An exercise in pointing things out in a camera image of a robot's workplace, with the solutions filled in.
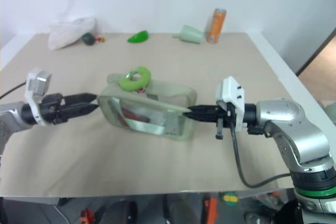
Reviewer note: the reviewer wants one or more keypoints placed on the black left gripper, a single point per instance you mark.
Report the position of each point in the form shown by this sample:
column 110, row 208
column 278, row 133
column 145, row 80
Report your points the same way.
column 51, row 108

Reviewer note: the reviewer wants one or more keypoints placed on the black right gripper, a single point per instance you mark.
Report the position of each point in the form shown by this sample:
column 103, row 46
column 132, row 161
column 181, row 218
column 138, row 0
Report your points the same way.
column 222, row 115

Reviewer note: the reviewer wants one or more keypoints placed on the pale green clear pouch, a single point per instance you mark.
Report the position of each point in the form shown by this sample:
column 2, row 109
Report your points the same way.
column 147, row 108

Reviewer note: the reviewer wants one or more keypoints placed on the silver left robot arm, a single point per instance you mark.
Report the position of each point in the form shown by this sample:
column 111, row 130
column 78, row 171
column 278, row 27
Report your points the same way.
column 11, row 117

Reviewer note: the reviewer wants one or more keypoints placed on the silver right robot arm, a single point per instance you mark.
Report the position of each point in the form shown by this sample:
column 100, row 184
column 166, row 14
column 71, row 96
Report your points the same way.
column 296, row 124

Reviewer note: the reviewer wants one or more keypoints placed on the dark green round fruit toy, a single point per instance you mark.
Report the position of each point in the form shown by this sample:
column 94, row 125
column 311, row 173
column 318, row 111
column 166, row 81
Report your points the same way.
column 89, row 39

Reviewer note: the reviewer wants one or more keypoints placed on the small red orange toy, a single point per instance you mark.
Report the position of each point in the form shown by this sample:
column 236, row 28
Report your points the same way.
column 101, row 38

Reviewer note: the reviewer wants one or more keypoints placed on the white crumpled plastic bag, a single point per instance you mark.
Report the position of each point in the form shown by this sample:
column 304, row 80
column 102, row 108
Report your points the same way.
column 68, row 33

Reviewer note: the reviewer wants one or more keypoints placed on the pale green plastic funnel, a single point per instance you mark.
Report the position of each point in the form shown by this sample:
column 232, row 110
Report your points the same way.
column 191, row 34

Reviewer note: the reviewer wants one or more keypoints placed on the orange drink can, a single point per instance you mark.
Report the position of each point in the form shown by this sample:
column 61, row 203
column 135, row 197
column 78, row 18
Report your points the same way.
column 215, row 26

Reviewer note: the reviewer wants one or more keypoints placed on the green round yellow label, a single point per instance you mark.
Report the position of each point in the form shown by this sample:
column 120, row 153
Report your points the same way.
column 230, row 198

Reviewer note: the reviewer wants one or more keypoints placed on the bright green translucent plastic piece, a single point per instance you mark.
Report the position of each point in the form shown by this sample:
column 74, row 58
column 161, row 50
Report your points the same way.
column 138, row 37

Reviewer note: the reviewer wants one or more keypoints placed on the dark rounded grey shape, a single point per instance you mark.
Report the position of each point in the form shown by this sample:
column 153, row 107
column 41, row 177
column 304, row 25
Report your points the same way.
column 181, row 209

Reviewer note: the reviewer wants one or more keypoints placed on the orange black tool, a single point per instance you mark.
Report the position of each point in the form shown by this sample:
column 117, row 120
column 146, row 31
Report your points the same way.
column 87, row 216

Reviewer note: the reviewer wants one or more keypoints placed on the dark rounded wheel shape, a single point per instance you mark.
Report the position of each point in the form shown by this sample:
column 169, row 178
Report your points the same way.
column 123, row 212

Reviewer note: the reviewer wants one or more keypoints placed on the brown wooden door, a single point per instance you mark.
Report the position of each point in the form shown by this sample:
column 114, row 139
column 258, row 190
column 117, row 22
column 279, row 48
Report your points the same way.
column 319, row 53

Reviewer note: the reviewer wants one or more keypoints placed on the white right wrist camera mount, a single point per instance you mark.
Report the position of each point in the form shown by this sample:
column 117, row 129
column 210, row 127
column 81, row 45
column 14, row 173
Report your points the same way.
column 231, row 90

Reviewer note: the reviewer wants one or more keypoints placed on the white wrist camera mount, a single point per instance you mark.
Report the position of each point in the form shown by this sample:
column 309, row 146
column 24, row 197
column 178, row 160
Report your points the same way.
column 231, row 90
column 36, row 82

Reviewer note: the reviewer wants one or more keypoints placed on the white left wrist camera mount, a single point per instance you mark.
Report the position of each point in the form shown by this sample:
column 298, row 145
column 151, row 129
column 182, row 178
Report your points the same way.
column 36, row 82

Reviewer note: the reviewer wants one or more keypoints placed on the orange upright post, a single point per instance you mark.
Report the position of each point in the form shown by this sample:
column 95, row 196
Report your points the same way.
column 210, row 211

